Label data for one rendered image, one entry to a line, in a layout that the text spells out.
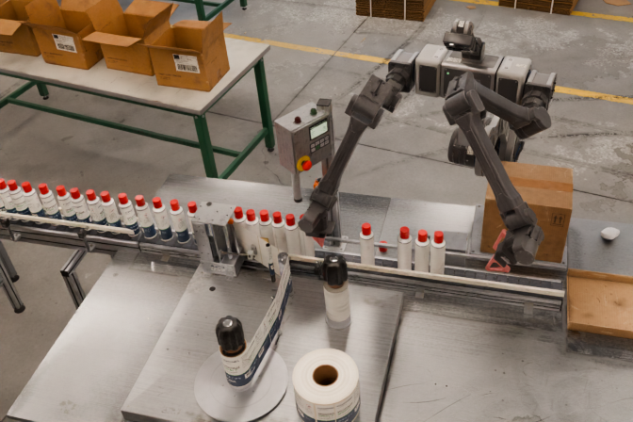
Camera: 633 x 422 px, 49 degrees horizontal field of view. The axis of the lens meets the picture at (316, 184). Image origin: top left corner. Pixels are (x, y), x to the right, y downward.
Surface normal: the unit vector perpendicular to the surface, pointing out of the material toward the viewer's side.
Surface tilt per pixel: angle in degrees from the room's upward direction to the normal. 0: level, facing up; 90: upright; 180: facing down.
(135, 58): 90
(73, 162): 0
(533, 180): 0
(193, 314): 0
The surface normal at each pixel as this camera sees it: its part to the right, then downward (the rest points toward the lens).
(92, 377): -0.07, -0.78
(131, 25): -0.42, 0.59
